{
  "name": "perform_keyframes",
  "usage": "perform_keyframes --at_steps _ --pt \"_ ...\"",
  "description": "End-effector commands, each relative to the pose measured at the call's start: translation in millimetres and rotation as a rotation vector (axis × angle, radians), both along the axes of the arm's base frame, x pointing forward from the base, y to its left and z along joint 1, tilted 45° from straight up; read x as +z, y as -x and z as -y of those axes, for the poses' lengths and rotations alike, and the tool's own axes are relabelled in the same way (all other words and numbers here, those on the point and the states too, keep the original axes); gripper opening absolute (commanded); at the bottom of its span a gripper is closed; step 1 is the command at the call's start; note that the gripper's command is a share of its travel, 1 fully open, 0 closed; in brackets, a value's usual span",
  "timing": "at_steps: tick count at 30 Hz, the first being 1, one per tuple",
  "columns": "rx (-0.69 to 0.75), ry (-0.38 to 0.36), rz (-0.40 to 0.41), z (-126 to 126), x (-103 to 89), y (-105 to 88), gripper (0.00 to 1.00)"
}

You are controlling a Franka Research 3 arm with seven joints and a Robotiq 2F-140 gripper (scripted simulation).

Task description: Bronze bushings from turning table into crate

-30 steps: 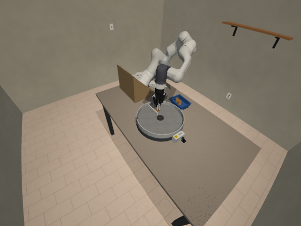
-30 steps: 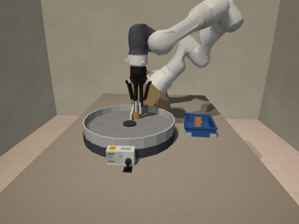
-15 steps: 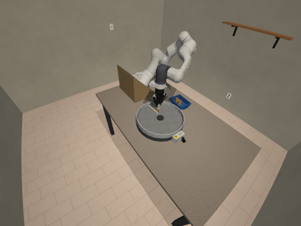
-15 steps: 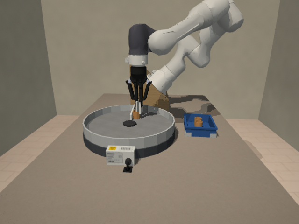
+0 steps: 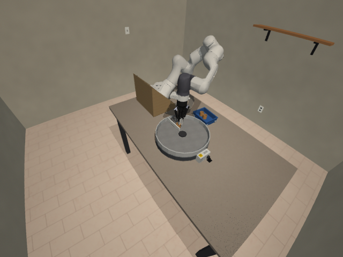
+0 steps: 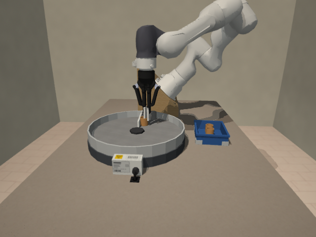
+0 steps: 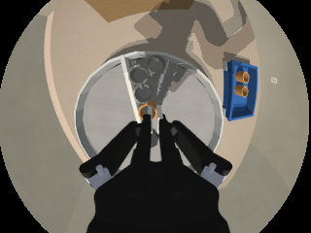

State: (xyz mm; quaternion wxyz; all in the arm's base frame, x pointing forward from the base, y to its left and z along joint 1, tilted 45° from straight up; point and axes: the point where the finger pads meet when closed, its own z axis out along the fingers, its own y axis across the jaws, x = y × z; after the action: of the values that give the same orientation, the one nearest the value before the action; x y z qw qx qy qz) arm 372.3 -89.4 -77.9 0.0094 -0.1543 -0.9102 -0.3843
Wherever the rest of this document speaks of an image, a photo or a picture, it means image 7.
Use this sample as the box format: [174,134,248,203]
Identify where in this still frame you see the blue open crate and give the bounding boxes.
[223,60,258,121]

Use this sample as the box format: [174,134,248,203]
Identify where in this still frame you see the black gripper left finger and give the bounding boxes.
[79,106,153,198]

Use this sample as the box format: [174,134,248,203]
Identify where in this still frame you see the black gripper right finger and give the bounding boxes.
[156,105,232,197]

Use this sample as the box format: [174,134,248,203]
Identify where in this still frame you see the bronze bushing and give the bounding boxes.
[138,100,156,120]
[235,71,249,83]
[234,84,248,97]

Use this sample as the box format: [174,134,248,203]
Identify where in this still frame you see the grey metal bushing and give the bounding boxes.
[146,54,167,75]
[128,65,150,84]
[133,83,154,104]

